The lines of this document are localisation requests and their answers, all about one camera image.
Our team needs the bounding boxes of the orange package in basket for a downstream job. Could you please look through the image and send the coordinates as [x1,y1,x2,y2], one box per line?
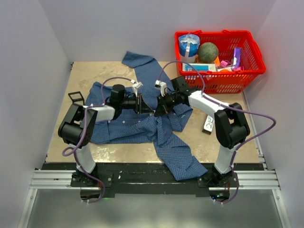
[214,57,220,67]

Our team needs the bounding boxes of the white chocolate bar box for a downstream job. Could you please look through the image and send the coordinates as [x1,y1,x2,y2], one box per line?
[202,115,215,135]

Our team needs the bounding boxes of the red plastic basket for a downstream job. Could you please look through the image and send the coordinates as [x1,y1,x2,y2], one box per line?
[174,30,266,94]

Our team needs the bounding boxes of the black wire frame stand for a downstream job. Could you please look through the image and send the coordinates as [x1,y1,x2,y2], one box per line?
[68,91,85,105]

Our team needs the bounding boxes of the pink small package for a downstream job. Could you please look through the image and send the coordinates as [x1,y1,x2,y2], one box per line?
[220,60,231,68]

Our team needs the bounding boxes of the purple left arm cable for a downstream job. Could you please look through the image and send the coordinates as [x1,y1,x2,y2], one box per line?
[62,76,136,204]

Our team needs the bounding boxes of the purple snack package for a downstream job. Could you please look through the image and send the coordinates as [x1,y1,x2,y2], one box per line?
[232,47,241,71]

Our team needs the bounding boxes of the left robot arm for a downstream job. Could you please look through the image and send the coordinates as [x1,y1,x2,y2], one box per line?
[58,82,154,187]

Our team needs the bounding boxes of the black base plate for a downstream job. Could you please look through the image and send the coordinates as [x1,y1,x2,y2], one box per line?
[42,162,262,198]

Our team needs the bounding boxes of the blue white wrapped roll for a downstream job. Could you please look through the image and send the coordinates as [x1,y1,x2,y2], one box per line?
[178,33,200,63]

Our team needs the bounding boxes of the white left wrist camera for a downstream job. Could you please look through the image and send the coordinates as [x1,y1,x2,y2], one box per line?
[131,80,143,96]

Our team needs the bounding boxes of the blue plaid shirt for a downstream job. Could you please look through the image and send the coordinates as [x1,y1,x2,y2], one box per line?
[91,52,208,181]

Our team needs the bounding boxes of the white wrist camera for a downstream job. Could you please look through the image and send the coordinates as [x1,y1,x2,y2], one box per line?
[154,80,167,96]
[131,80,143,96]

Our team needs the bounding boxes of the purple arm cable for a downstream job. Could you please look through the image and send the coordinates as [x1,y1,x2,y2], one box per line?
[158,60,277,205]
[62,76,136,204]

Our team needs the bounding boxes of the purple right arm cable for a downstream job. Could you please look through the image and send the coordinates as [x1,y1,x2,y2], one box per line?
[158,60,277,205]

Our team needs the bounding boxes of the blue white razor box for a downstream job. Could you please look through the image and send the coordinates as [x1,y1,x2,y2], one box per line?
[182,63,217,72]

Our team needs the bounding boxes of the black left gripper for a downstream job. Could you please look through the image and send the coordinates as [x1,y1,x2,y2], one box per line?
[120,93,154,114]

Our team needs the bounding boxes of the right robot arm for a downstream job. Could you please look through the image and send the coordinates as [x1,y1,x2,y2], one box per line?
[154,76,250,187]

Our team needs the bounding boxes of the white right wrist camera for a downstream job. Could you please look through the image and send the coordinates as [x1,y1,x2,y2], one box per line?
[154,80,167,96]

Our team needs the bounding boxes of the green round melon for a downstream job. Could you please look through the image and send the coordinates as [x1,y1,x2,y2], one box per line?
[198,42,219,64]

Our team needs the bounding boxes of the aluminium frame rail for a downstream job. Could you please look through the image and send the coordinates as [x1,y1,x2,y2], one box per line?
[19,163,291,228]

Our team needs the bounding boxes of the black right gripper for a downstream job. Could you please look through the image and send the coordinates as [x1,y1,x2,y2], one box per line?
[155,92,180,116]

